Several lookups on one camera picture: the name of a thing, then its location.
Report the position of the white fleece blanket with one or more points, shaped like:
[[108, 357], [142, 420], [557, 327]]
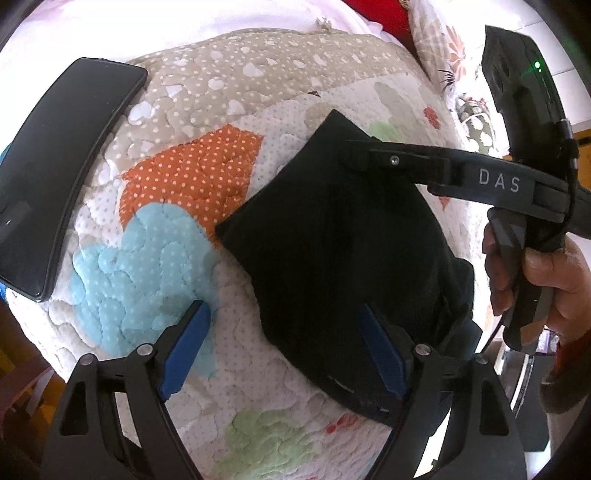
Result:
[[184, 18]]

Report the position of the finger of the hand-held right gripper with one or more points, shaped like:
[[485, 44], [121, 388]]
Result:
[[397, 161]]

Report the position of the patchwork quilted bedspread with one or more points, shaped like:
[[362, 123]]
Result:
[[161, 277]]

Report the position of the floral print pillow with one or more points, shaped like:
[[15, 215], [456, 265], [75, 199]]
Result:
[[438, 50]]

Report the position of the person's right hand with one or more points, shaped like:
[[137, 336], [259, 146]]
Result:
[[570, 286]]

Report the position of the green hedgehog print pillow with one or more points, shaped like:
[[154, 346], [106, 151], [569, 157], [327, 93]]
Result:
[[478, 129]]

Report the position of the black smartphone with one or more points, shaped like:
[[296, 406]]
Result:
[[64, 175]]

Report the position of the long red printed pillow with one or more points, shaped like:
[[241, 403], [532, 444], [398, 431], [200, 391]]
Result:
[[392, 11]]

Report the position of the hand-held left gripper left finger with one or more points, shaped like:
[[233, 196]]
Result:
[[187, 350]]

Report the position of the black pants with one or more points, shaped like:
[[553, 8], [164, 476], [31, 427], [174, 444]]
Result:
[[323, 254]]

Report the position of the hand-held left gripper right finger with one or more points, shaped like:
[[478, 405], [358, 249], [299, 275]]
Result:
[[383, 350]]

